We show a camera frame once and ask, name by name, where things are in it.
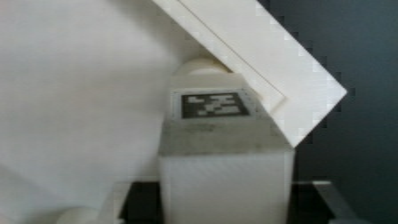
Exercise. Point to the white leg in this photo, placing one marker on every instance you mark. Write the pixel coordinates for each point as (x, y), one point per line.
(227, 156)

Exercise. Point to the white square tabletop part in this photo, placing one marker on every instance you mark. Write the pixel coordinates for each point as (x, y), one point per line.
(90, 54)

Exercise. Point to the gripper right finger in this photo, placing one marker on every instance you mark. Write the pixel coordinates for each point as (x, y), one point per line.
(319, 206)

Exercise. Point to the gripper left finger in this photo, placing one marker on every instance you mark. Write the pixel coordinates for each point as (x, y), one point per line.
(141, 211)

